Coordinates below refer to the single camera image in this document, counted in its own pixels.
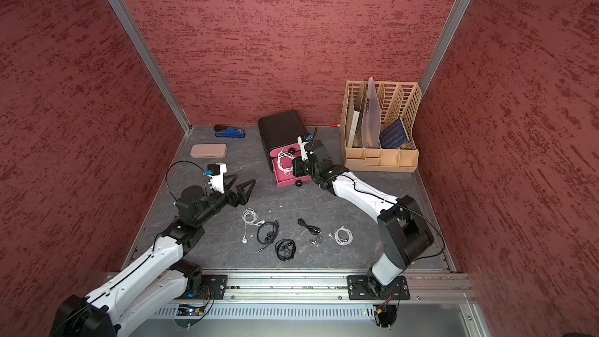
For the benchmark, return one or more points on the aluminium corner post right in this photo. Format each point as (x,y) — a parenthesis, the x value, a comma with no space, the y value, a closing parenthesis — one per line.
(451,25)

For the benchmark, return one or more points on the black earphones bottom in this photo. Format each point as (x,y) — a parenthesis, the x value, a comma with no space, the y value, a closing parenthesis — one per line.
(285,249)

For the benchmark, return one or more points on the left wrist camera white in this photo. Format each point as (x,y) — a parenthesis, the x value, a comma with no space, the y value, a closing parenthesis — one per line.
(216,173)

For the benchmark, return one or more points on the aluminium corner post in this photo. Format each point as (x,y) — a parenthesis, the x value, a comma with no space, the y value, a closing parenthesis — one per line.
(451,25)
(126,19)

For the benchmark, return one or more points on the beige file organizer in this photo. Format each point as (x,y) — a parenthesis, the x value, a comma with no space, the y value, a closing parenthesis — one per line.
(397,100)

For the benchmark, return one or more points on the black pink drawer cabinet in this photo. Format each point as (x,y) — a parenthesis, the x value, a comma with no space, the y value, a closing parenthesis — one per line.
(278,131)

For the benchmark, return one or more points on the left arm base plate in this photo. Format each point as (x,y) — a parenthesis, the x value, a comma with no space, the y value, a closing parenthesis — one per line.
(206,287)

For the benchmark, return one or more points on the black earphones right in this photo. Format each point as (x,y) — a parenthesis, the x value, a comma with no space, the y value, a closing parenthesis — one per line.
(313,230)

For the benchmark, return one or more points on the dark blue notebook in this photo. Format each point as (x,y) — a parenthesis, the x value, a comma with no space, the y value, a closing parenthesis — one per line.
(394,136)

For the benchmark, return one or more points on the black earphones middle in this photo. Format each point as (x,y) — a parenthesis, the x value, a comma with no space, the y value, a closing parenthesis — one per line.
(267,234)

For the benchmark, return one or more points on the aluminium corner post left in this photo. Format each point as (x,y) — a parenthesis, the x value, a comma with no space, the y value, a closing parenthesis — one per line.
(126,19)

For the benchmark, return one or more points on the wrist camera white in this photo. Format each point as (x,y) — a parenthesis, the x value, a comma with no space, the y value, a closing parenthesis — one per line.
(303,142)
(216,173)

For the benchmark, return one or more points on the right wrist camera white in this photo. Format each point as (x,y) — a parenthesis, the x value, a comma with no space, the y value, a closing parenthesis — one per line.
(303,142)

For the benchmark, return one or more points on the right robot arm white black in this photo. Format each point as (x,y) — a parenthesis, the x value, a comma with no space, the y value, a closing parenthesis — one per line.
(405,233)

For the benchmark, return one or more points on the blue black stapler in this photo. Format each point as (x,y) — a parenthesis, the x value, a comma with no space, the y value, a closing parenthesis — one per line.
(229,131)

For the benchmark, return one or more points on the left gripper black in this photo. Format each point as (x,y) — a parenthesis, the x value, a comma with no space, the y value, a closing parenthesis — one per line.
(241,199)

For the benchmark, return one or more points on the white earphones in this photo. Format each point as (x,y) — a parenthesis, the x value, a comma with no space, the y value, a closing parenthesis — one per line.
(342,236)
(285,160)
(250,218)

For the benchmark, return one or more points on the translucent grey folder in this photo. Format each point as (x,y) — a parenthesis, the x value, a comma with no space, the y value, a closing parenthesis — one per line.
(371,121)

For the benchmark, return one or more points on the black earphones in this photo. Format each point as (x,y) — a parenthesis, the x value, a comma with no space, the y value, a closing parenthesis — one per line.
(313,230)
(285,249)
(267,234)

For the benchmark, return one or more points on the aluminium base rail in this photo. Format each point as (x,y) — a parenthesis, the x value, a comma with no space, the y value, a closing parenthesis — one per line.
(329,286)

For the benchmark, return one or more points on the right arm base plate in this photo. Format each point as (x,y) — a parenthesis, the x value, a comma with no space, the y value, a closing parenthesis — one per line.
(368,288)

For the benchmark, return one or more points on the beige paper folder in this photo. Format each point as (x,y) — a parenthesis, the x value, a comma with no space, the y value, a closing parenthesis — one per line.
(353,120)

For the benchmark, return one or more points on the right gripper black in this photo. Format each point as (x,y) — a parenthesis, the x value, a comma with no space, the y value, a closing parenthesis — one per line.
(298,171)

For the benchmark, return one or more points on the pink pencil case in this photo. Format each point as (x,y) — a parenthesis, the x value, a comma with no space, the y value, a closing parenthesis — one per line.
(209,151)

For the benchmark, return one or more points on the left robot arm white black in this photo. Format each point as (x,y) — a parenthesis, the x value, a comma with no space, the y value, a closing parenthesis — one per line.
(159,275)

